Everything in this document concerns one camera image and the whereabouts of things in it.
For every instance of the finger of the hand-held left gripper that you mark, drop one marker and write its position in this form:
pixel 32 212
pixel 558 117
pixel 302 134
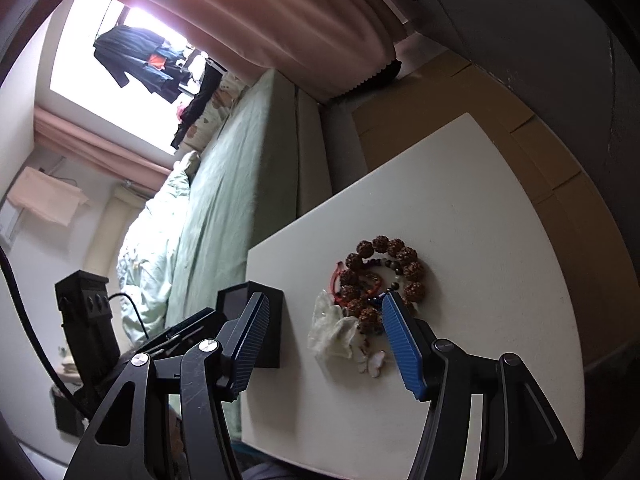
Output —
pixel 185 332

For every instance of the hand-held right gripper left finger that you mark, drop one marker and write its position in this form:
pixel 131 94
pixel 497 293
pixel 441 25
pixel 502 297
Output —
pixel 252 340

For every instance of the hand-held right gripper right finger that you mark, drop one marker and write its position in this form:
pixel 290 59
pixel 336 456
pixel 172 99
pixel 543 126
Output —
pixel 402 347

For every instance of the black jewelry box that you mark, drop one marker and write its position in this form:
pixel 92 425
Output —
pixel 272 330

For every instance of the white butterfly ornament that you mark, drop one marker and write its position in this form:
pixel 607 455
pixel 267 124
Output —
pixel 372 362

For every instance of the clear plastic bag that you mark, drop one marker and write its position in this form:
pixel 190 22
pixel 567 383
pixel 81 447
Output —
pixel 330 330

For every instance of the light floral quilt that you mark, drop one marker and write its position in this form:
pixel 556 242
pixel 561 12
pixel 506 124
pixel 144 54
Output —
pixel 150 250

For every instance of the black bin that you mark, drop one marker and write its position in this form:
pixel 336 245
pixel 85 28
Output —
pixel 67 410

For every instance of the pink towel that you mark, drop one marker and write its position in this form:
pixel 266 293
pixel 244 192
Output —
pixel 45 197

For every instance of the green bed mattress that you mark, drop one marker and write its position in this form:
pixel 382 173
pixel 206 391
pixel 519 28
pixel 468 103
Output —
pixel 235 180

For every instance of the small pink curtain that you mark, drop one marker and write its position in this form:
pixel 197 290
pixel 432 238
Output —
pixel 95 145

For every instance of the floral pillow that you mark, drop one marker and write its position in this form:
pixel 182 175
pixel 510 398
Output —
pixel 215 110

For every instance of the hanging black pants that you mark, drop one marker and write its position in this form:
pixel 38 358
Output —
pixel 200 100

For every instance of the white table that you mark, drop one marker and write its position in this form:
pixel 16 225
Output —
pixel 530 125

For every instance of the hanging dark jacket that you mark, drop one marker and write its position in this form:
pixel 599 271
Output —
pixel 132 52

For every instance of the large pink curtain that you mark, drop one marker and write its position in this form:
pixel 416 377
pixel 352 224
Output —
pixel 280 20

